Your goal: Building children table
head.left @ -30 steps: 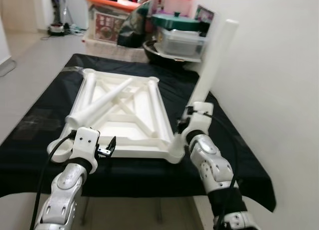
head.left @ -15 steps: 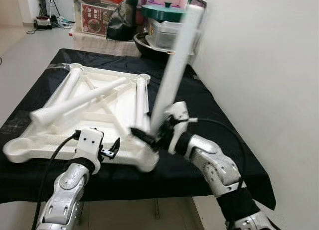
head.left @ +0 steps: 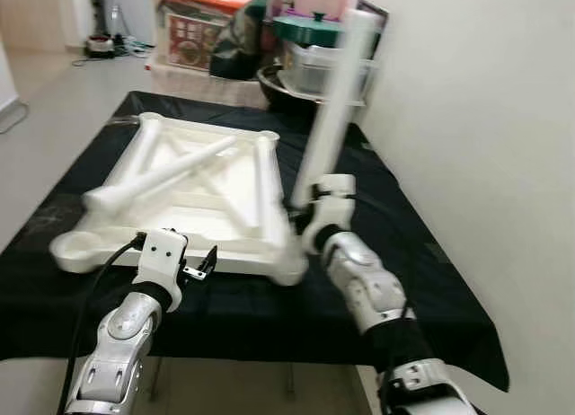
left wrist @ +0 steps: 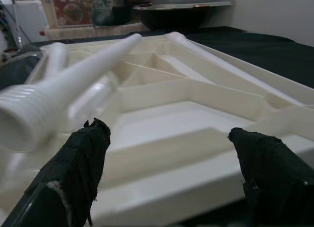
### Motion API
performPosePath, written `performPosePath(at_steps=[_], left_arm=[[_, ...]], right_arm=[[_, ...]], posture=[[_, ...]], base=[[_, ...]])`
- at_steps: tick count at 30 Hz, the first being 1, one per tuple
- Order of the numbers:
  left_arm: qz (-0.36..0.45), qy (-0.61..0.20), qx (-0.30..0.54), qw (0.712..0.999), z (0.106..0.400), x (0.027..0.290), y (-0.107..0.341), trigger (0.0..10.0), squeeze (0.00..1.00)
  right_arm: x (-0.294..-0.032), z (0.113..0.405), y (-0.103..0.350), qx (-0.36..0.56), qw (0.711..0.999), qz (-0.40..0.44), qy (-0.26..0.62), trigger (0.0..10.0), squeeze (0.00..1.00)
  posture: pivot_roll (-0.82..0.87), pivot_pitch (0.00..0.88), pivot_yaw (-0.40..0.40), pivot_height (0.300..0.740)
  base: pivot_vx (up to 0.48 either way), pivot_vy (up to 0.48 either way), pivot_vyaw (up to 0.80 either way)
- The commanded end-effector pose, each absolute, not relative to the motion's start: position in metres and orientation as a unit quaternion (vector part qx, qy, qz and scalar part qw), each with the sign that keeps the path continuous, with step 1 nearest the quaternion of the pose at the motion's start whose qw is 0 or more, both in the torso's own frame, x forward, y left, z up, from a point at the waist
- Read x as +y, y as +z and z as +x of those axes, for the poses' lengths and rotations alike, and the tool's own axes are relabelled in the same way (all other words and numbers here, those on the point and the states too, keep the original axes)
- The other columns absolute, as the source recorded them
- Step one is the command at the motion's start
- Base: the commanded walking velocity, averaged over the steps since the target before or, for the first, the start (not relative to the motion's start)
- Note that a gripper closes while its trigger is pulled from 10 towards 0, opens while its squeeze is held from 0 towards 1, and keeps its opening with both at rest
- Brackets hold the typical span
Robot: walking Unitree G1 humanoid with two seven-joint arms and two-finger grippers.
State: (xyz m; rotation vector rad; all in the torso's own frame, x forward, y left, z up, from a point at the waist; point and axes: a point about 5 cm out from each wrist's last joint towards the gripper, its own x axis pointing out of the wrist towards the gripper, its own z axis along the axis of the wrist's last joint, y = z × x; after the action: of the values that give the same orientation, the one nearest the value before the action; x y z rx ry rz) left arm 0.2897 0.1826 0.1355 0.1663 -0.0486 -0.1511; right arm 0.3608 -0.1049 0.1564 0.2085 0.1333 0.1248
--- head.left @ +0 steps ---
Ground green round pot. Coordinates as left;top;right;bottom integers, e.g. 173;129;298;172
270;15;347;46

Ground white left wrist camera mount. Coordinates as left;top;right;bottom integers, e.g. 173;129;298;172
135;228;190;313

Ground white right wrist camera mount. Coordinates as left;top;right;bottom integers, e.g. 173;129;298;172
301;174;358;254

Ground black tablecloth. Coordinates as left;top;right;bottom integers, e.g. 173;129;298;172
0;90;511;393

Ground black wok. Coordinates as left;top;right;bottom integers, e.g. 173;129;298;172
256;63;329;110

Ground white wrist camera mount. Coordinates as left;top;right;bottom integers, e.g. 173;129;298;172
301;174;358;254
135;228;190;313

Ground pale blue floor cable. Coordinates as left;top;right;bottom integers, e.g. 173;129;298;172
121;36;158;55

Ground orange lid storage box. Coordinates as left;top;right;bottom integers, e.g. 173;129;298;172
148;0;261;71

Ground beige cloth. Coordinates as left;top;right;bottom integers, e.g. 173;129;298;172
148;66;261;106

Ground dark picture frame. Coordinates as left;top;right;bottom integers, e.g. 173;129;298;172
359;0;390;57

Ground white plastic table leg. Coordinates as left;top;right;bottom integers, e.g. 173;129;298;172
83;135;242;211
289;9;378;209
252;135;281;232

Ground white plastic table top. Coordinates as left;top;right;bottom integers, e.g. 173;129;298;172
49;112;311;287

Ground clear plastic storage box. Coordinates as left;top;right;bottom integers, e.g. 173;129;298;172
283;42;374;102

